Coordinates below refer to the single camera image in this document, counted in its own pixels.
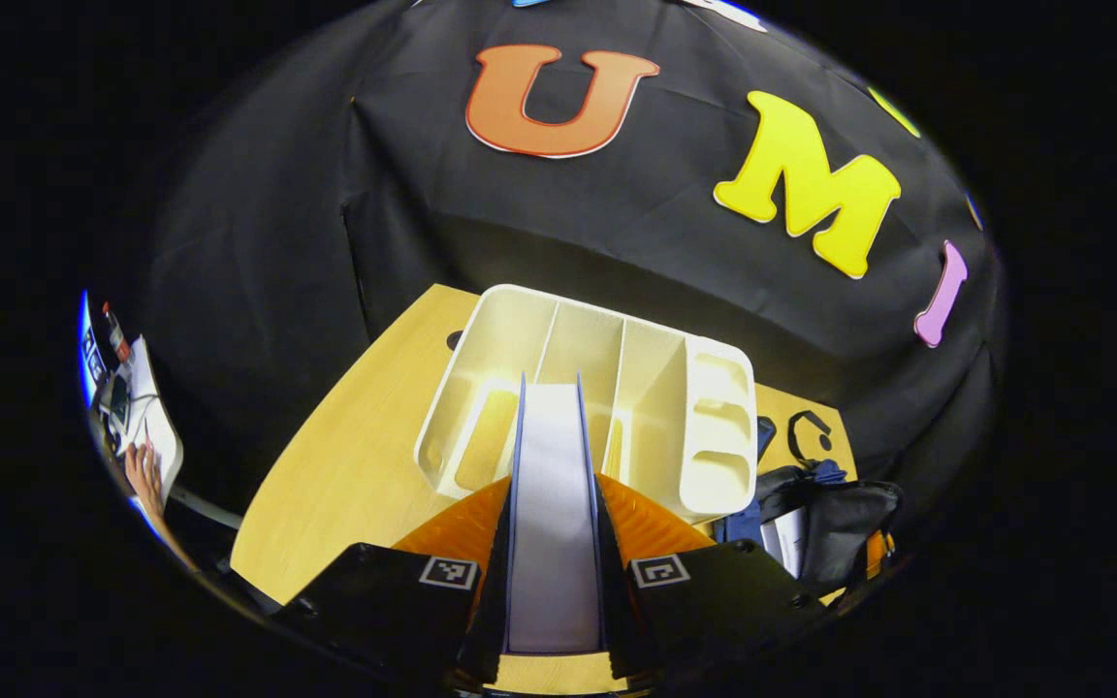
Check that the computer monitor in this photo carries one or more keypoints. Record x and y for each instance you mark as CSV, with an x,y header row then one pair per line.
x,y
88,359

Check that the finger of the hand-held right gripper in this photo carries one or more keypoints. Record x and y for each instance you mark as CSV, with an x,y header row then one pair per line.
x,y
878,557

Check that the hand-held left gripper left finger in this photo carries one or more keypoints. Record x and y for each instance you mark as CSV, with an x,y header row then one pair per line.
x,y
493,601

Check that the white side desk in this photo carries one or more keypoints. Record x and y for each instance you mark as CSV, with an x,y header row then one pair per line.
x,y
156,427

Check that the small red bottle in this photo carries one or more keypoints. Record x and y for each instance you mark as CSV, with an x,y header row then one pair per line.
x,y
117,339

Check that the white cover book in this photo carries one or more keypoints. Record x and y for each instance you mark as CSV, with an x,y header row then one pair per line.
x,y
789,543

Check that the grey-blue cover book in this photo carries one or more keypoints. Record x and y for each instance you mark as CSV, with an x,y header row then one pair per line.
x,y
554,504

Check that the white bookshelf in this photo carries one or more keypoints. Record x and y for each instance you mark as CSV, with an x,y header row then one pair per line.
x,y
655,388

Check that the blue schoolbag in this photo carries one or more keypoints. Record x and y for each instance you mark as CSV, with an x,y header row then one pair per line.
x,y
849,523

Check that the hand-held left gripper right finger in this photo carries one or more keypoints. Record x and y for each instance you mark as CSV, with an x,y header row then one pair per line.
x,y
617,601

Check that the black backdrop cloth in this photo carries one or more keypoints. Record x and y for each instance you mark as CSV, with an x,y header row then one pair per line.
x,y
520,223

